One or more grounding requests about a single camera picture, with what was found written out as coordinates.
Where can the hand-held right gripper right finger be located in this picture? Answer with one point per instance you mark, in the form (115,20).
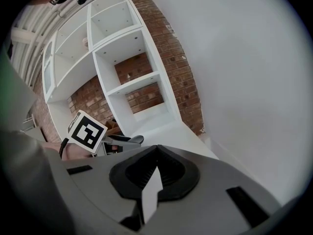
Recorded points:
(210,180)

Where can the person's left forearm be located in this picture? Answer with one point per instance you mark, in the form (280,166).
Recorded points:
(75,152)

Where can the white open shelf unit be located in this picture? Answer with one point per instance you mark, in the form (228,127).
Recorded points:
(127,65)

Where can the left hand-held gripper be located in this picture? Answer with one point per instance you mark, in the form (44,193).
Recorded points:
(85,131)

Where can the brown cardboard box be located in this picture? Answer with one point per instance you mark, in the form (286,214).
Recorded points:
(113,126)

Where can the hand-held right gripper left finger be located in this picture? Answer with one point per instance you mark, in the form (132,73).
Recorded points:
(97,180)

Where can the white metal rack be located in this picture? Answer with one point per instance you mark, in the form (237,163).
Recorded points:
(29,124)

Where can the white glass-door cabinet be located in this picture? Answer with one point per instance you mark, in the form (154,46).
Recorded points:
(48,70)

